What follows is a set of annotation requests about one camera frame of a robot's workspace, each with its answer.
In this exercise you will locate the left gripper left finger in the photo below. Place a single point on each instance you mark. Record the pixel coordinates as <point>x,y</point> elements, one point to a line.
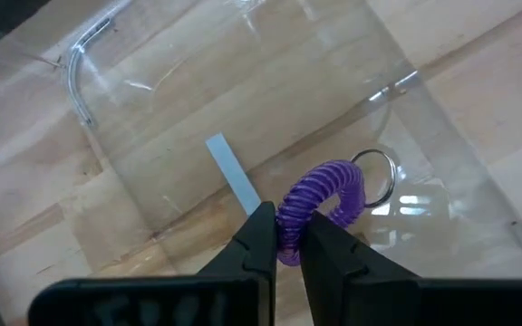
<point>225,299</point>

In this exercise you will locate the clear plastic container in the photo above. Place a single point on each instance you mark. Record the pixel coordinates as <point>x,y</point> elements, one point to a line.
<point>288,90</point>

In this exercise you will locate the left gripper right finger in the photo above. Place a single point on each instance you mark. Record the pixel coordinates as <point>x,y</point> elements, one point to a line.
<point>356,294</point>

